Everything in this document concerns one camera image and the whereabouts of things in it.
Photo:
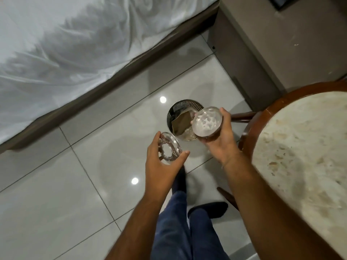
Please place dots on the person's right hand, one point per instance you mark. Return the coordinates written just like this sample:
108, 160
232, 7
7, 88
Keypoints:
223, 144

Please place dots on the person's left hand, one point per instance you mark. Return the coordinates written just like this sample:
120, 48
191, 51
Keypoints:
160, 175

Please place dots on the person's left thumb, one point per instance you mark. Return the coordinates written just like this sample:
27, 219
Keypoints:
181, 160

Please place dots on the person's right thumb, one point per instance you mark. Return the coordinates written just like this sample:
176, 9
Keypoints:
227, 117

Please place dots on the round glass ashtray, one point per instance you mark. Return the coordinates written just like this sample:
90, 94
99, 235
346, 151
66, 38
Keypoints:
207, 121

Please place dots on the person's right forearm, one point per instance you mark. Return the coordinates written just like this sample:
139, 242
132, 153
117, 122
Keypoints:
271, 213

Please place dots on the person's left forearm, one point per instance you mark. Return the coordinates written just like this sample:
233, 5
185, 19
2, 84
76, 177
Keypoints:
135, 227

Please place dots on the wooden table leg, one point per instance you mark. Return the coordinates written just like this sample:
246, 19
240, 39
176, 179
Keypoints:
229, 197
242, 116

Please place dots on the person's dark sock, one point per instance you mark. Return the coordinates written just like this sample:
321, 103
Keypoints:
179, 181
208, 209

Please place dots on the brown paper trash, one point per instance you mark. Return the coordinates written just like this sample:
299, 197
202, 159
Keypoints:
182, 122

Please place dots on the perforated metal waste bin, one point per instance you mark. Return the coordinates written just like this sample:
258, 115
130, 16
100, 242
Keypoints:
176, 110

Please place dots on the person's blue jeans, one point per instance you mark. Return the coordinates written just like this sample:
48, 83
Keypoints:
176, 232

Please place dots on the round marble wooden table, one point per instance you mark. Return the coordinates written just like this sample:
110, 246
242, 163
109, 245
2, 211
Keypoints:
306, 148

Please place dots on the beige cabinet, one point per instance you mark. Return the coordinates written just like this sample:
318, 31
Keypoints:
284, 45

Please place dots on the dark framed object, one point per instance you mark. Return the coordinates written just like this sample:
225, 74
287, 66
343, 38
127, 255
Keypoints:
282, 1

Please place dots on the white bed sheet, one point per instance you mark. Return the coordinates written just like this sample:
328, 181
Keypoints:
67, 51

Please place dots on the brown wooden bed frame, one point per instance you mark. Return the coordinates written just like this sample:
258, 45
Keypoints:
113, 86

